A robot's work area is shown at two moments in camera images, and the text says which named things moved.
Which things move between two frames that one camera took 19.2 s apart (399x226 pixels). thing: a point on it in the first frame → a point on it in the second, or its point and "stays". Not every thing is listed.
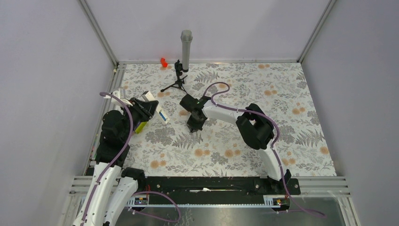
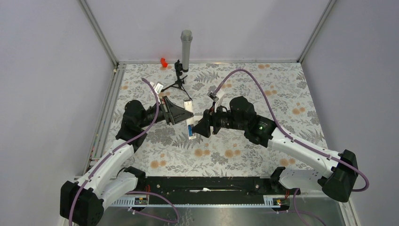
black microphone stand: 179,71 stays
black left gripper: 146,108 → 173,115
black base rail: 215,189 stays
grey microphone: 186,36 stays
